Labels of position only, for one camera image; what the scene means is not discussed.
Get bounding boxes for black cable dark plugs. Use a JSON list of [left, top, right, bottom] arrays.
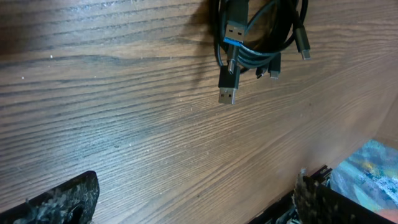
[[209, 0, 310, 78]]

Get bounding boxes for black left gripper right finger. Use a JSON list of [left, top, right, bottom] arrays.
[[294, 169, 391, 224]]

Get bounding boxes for black USB cable removed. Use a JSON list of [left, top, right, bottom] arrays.
[[215, 0, 248, 105]]

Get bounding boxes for black cable silver plugs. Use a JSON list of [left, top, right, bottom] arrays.
[[238, 0, 311, 79]]

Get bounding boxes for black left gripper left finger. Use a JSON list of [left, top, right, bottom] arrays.
[[1, 170, 100, 224]]

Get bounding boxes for colourful floor patch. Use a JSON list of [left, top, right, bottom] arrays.
[[330, 140, 397, 212]]

